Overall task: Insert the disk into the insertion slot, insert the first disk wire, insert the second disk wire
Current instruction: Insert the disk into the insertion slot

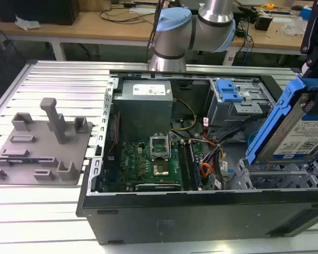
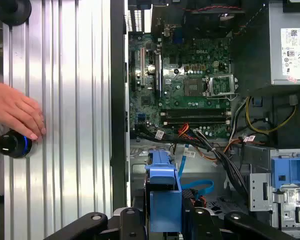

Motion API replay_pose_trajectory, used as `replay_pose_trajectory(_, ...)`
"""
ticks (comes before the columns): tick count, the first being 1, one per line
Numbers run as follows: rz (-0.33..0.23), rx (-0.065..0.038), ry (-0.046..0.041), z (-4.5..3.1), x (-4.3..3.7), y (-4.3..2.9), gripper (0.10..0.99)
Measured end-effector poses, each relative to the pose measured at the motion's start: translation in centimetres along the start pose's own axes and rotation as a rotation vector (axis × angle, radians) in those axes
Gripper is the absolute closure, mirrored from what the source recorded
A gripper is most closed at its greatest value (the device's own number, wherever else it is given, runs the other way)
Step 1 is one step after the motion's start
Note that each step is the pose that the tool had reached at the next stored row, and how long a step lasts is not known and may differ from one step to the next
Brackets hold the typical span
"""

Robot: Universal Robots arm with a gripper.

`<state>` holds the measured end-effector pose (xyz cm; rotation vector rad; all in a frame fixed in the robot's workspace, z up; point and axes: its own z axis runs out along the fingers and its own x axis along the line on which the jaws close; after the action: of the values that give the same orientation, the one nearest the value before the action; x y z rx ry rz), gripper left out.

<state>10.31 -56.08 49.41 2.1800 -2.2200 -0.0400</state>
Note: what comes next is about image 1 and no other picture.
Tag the blue drive carrier latch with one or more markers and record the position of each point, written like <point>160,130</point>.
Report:
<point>229,91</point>

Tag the clear plastic bag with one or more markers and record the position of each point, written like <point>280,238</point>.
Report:
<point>294,26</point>

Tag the black RAM stick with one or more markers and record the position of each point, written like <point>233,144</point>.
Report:
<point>194,166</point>

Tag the white paper label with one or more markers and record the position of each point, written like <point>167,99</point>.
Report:
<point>230,57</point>

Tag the grey power supply unit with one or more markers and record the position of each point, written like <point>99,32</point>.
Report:
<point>143,111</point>

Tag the green motherboard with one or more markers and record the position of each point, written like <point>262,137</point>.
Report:
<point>137,164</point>

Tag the wooden desk with clutter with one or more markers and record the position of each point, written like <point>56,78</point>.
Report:
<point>275,39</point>

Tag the RAM stick with blue strip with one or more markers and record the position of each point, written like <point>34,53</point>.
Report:
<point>24,160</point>

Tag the grey parts rack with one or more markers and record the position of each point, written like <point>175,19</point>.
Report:
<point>42,158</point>

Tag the metal drive cage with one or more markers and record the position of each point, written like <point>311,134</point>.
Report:
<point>228,113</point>

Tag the crumpled white plastic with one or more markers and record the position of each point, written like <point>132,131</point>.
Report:
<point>26,23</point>

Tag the hard disk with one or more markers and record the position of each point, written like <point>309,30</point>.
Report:
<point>289,132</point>

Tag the black graphics card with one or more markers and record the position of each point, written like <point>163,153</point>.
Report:
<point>159,187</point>

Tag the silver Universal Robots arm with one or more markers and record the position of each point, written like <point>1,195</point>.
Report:
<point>172,39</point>

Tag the yellow tape roll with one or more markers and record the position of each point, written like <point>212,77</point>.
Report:
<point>269,6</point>

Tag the wooden desk with white legs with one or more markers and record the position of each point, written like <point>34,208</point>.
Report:
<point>95,29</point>

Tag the metal disk bay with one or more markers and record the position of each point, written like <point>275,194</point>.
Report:
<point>270,178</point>

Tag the large black box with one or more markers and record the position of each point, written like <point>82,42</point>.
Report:
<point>34,10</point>

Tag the small black device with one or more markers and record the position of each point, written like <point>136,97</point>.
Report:
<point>263,22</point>

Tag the CPU socket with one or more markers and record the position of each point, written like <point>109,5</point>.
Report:
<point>160,170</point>

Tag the thin metal locking lever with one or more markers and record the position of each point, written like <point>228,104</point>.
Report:
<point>169,148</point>

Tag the blue cardboard box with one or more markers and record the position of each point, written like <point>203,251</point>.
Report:
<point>305,12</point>

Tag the black open PC case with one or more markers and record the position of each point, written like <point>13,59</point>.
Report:
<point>190,219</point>

